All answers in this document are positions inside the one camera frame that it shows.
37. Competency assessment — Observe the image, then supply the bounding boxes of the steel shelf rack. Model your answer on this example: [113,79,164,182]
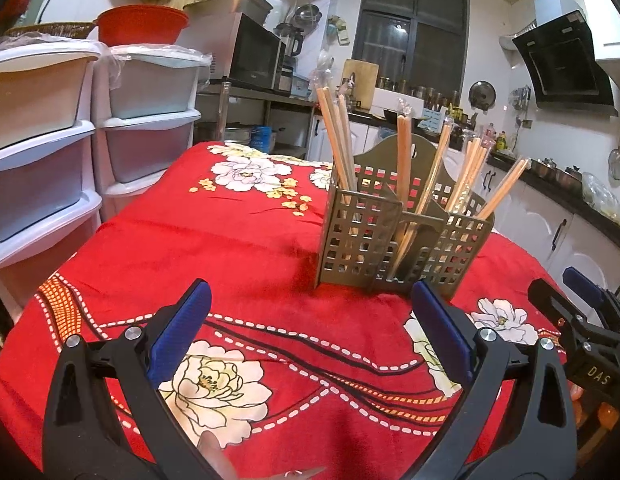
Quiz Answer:
[195,82,316,158]

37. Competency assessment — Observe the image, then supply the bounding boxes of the hanging steel pot lid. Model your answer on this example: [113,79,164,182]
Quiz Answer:
[468,80,497,111]

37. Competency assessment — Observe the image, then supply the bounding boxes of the green white hanging packet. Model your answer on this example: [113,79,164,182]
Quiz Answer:
[326,16,352,46]

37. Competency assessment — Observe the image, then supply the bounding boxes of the dark framed window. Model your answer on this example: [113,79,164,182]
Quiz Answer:
[351,0,471,98]

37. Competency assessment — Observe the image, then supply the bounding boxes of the row of condiment bottles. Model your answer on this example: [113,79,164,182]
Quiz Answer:
[480,127,511,153]

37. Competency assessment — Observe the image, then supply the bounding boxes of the red plastic basin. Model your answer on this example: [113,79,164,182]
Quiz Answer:
[95,5,190,47]

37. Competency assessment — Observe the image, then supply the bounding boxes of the hanging kitchen utensils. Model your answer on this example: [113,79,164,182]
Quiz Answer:
[510,85,533,111]

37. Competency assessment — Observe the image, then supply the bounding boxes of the white wall cabinet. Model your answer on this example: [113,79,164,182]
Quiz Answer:
[577,0,620,61]

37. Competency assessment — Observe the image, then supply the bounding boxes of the red floral blanket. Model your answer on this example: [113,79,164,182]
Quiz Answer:
[0,141,586,480]

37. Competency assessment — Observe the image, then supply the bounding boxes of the row of spice jars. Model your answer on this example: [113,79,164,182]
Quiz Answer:
[377,76,461,106]

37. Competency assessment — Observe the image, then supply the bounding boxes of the blue canister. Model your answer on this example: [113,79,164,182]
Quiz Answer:
[250,126,277,152]

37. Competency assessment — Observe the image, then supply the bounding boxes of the black microwave oven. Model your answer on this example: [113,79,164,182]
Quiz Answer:
[179,10,288,92]

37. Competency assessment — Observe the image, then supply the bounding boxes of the black blender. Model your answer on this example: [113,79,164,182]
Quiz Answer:
[274,22,306,58]

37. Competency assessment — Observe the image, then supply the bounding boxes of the woven wicker basket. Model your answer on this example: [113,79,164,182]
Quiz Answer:
[5,21,97,39]

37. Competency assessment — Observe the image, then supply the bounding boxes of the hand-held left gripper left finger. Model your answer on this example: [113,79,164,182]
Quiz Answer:
[41,278,226,480]

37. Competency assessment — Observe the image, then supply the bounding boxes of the person's left hand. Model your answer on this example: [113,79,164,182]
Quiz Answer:
[196,432,238,480]

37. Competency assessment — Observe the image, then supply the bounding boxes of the clear plastic bag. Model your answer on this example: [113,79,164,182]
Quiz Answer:
[582,172,620,221]

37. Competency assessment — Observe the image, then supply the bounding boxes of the drawer tower with blue drawer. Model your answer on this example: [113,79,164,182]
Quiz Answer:
[92,44,212,223]

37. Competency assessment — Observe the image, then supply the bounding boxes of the white rectangular box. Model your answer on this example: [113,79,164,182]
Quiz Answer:
[374,87,425,113]

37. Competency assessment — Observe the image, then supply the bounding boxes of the drawer tower with beige drawer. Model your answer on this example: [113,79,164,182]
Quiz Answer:
[0,40,103,313]

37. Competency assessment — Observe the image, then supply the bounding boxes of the hanging steel colander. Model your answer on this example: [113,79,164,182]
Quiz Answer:
[290,4,323,36]

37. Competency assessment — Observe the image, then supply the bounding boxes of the black range hood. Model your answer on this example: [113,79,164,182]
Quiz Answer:
[500,0,618,116]

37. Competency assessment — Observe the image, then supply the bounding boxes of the steel baking pan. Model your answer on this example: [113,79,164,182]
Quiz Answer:
[184,0,273,26]

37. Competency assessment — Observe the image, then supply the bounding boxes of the wooden cutting board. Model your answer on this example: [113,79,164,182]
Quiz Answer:
[341,58,380,111]

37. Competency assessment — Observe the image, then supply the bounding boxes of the person's right hand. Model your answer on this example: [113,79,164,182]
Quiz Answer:
[570,385,620,433]

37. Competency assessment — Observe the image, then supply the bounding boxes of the olive perforated chopstick holder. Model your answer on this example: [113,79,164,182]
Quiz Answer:
[315,135,496,297]

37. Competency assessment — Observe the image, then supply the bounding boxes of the steel cooking pot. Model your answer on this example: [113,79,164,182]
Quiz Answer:
[530,157,583,191]

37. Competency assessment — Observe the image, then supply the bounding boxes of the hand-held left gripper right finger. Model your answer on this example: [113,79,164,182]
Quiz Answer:
[411,280,578,480]

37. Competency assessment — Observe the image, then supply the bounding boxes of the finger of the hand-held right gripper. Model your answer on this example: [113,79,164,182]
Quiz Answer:
[563,266,620,341]
[528,278,591,336]

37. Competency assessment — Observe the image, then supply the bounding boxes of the group of chopsticks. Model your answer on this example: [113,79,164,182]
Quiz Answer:
[314,85,532,281]

